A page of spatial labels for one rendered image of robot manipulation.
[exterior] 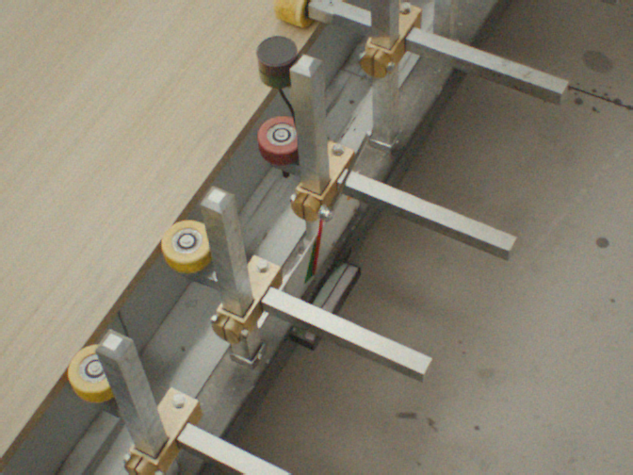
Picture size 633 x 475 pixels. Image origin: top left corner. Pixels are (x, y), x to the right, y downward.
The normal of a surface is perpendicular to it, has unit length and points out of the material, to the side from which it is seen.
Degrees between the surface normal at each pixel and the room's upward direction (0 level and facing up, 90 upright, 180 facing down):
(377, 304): 0
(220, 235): 90
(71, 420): 90
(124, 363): 90
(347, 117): 0
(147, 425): 90
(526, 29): 0
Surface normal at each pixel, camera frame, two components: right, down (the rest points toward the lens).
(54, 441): 0.87, 0.37
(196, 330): -0.05, -0.57
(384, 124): -0.48, 0.73
